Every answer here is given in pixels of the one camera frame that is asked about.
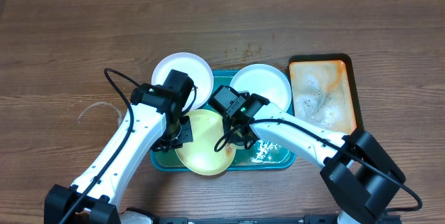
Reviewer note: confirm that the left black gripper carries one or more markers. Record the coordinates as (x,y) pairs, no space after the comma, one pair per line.
(185,136)

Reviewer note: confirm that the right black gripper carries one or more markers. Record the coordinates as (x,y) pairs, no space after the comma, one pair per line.
(236,138)

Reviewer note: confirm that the yellow plate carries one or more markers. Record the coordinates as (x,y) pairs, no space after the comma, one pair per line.
(199,155)

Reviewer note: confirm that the white plate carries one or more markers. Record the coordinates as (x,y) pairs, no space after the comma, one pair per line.
(264,80)
(195,67)

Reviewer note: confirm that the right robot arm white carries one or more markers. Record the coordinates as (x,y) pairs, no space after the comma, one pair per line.
(361,177)

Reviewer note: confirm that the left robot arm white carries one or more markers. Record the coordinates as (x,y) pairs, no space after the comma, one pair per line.
(155,120)

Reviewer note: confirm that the teal plastic tray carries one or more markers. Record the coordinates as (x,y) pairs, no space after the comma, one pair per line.
(262,156)

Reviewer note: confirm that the black tray with soapy water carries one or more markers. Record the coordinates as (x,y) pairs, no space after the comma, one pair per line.
(324,91)

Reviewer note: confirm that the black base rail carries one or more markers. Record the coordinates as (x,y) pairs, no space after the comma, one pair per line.
(243,220)

